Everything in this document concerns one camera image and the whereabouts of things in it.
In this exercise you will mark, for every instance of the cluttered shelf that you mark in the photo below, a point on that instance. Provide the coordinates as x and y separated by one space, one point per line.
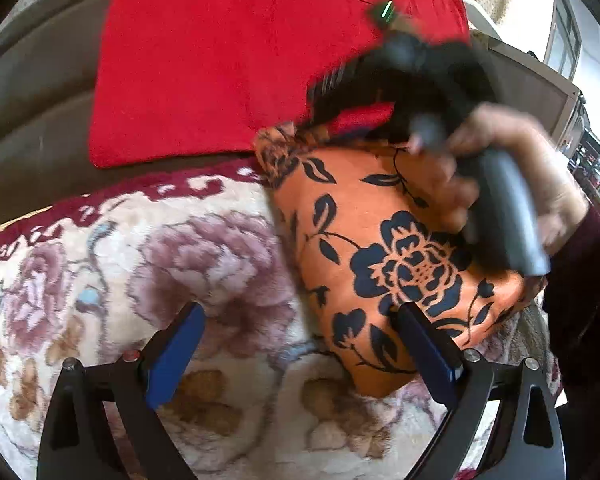
595 160

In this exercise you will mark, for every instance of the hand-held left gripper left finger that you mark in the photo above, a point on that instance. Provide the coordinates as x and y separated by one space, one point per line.
175 360

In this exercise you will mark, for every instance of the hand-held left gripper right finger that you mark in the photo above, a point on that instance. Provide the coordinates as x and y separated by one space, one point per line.
430 355

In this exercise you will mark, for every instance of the cream floral plush blanket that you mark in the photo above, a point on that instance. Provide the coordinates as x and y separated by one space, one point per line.
130 260

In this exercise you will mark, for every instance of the brown leather sofa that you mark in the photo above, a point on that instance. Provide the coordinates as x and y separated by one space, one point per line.
40 100

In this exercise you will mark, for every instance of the person's right hand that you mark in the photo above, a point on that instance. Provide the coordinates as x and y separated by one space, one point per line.
535 155

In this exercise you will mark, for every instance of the beige cabinet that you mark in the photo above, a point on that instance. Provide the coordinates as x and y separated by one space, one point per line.
540 90

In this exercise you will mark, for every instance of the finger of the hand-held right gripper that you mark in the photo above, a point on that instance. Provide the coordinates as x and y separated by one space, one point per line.
340 90

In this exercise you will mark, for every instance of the orange floral garment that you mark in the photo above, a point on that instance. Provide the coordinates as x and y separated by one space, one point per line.
350 210

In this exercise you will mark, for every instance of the red cloth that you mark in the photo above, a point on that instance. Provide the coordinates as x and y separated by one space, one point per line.
220 60

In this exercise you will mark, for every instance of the person's right forearm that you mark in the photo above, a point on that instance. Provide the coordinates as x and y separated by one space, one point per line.
590 300

